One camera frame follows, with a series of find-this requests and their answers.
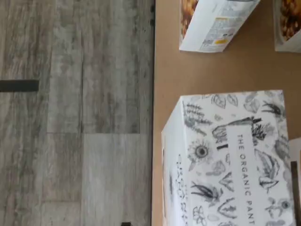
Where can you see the black floor tape strip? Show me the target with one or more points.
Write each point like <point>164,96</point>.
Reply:
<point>18,86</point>

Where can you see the brown shelf board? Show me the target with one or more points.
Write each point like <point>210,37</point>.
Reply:
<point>169,70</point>

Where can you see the white granola box yellow label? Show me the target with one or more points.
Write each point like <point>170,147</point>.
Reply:
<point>211,28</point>
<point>289,28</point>

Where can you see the black metal shelf rack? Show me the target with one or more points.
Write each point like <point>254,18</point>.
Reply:
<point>153,94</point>

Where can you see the white box yellow strip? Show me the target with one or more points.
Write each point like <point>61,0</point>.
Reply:
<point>223,164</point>

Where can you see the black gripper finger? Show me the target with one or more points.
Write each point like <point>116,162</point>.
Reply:
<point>125,224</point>

